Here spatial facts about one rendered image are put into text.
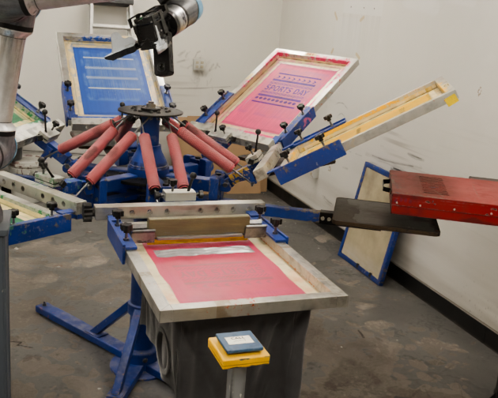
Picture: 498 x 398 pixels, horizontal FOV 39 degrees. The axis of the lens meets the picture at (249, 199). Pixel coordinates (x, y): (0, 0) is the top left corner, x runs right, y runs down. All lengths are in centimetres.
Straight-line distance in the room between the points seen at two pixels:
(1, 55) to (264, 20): 510
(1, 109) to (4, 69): 11
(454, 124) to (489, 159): 40
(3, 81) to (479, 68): 303
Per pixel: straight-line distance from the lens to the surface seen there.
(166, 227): 255
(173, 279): 229
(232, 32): 686
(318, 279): 229
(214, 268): 240
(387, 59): 526
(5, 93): 206
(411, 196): 301
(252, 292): 223
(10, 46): 204
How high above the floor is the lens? 183
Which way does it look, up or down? 16 degrees down
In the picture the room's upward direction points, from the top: 5 degrees clockwise
